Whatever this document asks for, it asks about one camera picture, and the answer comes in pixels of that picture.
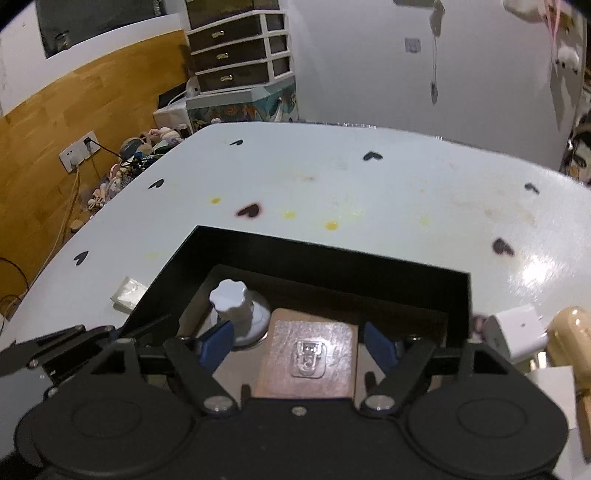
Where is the white knob suction holder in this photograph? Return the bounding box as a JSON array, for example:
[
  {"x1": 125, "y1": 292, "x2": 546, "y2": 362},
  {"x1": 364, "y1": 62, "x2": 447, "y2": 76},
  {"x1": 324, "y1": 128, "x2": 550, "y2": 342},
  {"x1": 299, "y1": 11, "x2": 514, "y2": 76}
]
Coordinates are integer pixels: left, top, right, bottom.
[{"x1": 209, "y1": 279, "x2": 270, "y2": 349}]

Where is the pile of plush toys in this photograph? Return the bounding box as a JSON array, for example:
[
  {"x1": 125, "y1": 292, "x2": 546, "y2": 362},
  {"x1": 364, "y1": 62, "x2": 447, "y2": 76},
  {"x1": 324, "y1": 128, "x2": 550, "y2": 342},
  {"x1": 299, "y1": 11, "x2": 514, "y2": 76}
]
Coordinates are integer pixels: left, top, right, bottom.
[{"x1": 83, "y1": 124, "x2": 192, "y2": 212}]

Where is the white wall socket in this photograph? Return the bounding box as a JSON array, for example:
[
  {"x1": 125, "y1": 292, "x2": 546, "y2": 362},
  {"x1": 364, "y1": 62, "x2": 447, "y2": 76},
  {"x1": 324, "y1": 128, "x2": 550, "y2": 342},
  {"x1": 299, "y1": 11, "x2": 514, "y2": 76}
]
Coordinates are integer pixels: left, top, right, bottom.
[{"x1": 59, "y1": 131, "x2": 101, "y2": 173}]

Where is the white plug adapter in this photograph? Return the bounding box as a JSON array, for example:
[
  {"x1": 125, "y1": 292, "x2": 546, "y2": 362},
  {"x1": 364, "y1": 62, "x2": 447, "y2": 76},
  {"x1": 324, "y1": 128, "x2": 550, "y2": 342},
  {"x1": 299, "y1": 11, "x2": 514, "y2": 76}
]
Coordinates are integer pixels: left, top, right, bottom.
[{"x1": 482, "y1": 304, "x2": 548, "y2": 364}]

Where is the black storage box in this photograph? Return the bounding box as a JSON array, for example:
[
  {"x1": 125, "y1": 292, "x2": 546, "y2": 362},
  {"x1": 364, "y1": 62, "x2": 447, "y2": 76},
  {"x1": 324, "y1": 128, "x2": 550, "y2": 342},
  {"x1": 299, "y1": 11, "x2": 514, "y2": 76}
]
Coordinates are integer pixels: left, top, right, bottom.
[{"x1": 121, "y1": 226, "x2": 472, "y2": 398}]

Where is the gold oval case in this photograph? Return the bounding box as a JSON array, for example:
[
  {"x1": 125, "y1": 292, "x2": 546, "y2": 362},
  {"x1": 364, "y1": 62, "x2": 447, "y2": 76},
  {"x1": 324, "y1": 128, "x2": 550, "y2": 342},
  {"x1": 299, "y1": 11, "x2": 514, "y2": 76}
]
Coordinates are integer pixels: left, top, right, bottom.
[{"x1": 547, "y1": 306, "x2": 590, "y2": 376}]

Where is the teal patterned cabinet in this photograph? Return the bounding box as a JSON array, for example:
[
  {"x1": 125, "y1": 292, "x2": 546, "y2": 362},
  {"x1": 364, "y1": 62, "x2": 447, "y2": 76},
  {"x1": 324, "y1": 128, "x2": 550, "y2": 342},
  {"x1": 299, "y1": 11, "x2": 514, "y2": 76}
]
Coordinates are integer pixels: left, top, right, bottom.
[{"x1": 185, "y1": 75, "x2": 298, "y2": 131}]

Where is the white cube charger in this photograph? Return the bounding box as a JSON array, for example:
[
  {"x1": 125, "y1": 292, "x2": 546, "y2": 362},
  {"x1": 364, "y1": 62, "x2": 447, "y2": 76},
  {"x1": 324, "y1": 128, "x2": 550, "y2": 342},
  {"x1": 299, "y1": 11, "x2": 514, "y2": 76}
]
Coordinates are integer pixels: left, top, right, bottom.
[{"x1": 526, "y1": 366, "x2": 578, "y2": 430}]

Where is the wooden square coaster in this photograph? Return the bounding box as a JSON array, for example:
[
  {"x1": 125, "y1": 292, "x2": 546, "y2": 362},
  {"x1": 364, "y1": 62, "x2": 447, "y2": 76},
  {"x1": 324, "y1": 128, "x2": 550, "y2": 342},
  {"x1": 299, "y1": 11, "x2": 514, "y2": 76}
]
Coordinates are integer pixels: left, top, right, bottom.
[
  {"x1": 253, "y1": 308, "x2": 359, "y2": 399},
  {"x1": 575, "y1": 371, "x2": 591, "y2": 463}
]

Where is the white drawer cabinet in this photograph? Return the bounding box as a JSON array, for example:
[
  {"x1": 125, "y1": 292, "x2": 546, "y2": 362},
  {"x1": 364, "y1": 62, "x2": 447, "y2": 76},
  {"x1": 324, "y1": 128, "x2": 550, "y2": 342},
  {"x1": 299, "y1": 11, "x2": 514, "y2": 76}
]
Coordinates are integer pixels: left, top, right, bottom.
[{"x1": 186, "y1": 10, "x2": 294, "y2": 93}]

